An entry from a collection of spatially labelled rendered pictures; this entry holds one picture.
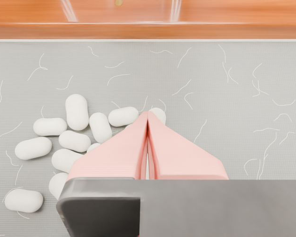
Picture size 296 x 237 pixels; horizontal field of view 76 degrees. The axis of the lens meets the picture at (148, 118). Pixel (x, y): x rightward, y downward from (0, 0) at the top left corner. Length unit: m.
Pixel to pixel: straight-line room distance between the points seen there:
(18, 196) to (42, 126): 0.06
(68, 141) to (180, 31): 0.16
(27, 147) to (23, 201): 0.05
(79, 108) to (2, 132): 0.09
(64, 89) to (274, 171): 0.24
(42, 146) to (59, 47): 0.12
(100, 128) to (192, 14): 0.15
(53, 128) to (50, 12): 0.13
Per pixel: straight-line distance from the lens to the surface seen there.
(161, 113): 0.19
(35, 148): 0.21
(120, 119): 0.19
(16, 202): 0.22
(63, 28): 0.25
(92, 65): 0.23
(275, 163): 0.23
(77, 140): 0.19
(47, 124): 0.21
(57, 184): 0.19
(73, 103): 0.20
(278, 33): 0.28
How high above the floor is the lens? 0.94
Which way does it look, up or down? 77 degrees down
